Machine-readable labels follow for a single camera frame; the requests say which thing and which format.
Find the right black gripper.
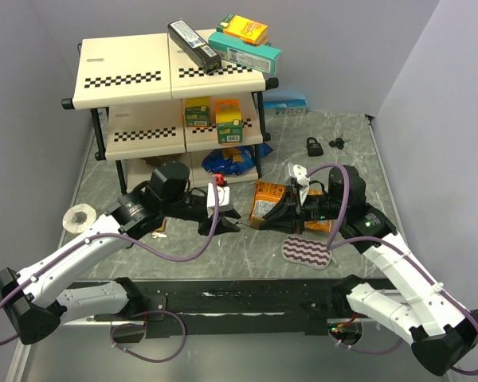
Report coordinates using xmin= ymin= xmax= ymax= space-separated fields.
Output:
xmin=259 ymin=185 xmax=346 ymax=234

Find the black Kaijing padlock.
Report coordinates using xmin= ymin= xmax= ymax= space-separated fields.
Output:
xmin=306 ymin=137 xmax=323 ymax=158

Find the black key bunch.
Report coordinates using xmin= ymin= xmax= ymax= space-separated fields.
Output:
xmin=327 ymin=136 xmax=350 ymax=154

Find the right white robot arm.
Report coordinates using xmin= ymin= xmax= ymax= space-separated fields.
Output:
xmin=259 ymin=163 xmax=478 ymax=376

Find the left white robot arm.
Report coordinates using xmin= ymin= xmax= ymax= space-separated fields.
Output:
xmin=0 ymin=162 xmax=240 ymax=345

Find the silver key on table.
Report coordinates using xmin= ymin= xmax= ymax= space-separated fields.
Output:
xmin=151 ymin=232 xmax=167 ymax=239

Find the orange kettle chip bag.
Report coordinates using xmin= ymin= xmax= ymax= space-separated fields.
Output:
xmin=249 ymin=180 xmax=333 ymax=232

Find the purple wavy sponge pad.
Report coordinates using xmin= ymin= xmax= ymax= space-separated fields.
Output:
xmin=281 ymin=236 xmax=338 ymax=270

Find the blue chip bag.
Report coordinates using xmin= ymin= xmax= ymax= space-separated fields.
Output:
xmin=202 ymin=143 xmax=273 ymax=176

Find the large brass long-shackle padlock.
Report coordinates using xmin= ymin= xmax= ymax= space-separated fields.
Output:
xmin=156 ymin=218 xmax=167 ymax=232

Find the green yellow box right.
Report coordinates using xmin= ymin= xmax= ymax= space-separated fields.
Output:
xmin=214 ymin=99 xmax=243 ymax=145

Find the green yellow box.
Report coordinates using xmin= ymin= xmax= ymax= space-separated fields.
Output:
xmin=184 ymin=96 xmax=210 ymax=128
xmin=214 ymin=99 xmax=243 ymax=145

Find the blue white toothpaste box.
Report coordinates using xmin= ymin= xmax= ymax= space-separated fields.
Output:
xmin=264 ymin=99 xmax=307 ymax=118

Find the green yellow box left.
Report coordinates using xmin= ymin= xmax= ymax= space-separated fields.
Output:
xmin=184 ymin=96 xmax=210 ymax=128

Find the beige checkered three-tier shelf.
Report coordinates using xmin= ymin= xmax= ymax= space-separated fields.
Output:
xmin=61 ymin=33 xmax=279 ymax=193

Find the clear tape roll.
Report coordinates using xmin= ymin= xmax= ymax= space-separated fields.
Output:
xmin=62 ymin=204 xmax=96 ymax=234

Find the teal toothpaste box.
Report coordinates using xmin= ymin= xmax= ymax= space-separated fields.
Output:
xmin=208 ymin=31 xmax=282 ymax=76

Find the orange yellow snack box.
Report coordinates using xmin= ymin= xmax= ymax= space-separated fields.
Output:
xmin=216 ymin=14 xmax=268 ymax=45

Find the long black box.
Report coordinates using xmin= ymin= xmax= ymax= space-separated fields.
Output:
xmin=167 ymin=19 xmax=222 ymax=74

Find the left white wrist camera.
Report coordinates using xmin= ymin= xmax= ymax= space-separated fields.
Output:
xmin=206 ymin=174 xmax=233 ymax=217

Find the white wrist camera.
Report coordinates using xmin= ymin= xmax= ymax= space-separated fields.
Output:
xmin=287 ymin=162 xmax=310 ymax=205
xmin=206 ymin=174 xmax=233 ymax=217

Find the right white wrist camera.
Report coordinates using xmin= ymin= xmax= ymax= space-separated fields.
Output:
xmin=287 ymin=162 xmax=310 ymax=205

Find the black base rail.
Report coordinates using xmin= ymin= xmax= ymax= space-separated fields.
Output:
xmin=88 ymin=277 xmax=387 ymax=340

